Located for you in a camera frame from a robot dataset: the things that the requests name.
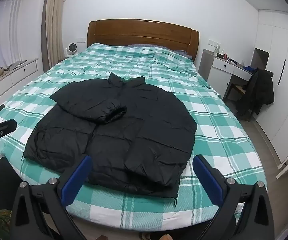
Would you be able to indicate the small white fan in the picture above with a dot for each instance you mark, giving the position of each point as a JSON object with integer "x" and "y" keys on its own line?
{"x": 71, "y": 48}

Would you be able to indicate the blue cloth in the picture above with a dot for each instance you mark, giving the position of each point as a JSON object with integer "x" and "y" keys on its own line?
{"x": 247, "y": 68}

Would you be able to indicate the person's leg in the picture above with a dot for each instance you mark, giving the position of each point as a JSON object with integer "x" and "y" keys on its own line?
{"x": 6, "y": 180}

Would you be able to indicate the chair with dark coat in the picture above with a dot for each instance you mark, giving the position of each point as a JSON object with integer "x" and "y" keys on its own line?
{"x": 258, "y": 92}

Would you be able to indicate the bed with green plaid cover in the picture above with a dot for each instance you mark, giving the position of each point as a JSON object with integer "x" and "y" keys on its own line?
{"x": 208, "y": 105}

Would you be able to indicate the black puffer jacket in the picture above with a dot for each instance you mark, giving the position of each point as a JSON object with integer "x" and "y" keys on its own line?
{"x": 146, "y": 130}

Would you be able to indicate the grey folded cloth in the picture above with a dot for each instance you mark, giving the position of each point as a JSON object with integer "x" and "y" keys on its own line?
{"x": 15, "y": 65}

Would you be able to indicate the clear bottle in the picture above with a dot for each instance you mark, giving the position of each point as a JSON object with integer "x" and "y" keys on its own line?
{"x": 217, "y": 50}

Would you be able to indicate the white wall socket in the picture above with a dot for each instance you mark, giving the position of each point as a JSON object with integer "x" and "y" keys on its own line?
{"x": 212, "y": 42}

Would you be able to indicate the white low drawer cabinet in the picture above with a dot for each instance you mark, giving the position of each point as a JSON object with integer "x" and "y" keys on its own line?
{"x": 14, "y": 76}

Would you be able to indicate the white desk with drawer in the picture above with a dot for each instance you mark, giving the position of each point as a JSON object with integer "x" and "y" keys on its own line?
{"x": 221, "y": 67}

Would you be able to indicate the white wardrobe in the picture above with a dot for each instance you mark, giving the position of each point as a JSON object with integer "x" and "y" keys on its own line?
{"x": 286, "y": 80}

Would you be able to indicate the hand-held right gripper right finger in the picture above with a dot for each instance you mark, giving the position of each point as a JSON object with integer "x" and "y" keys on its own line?
{"x": 207, "y": 180}

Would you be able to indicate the wooden headboard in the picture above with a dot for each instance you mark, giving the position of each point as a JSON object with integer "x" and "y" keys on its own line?
{"x": 144, "y": 33}

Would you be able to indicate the white sheer curtain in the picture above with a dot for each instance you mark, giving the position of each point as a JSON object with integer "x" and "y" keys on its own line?
{"x": 9, "y": 30}

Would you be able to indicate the wooden chair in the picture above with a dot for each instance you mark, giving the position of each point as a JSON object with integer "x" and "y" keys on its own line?
{"x": 237, "y": 90}

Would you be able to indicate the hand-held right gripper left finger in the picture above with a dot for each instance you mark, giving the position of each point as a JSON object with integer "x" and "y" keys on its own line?
{"x": 75, "y": 182}

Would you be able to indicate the beige curtain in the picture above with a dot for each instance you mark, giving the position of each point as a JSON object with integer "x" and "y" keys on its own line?
{"x": 55, "y": 30}

